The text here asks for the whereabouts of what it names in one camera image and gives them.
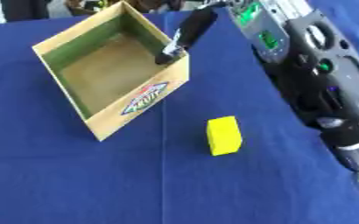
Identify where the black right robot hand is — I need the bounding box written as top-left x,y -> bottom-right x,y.
153,5 -> 222,66

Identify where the tan cardboard box green inside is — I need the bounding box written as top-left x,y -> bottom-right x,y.
31,0 -> 192,143

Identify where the yellow rectangular block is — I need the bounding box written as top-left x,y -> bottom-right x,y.
205,115 -> 244,157

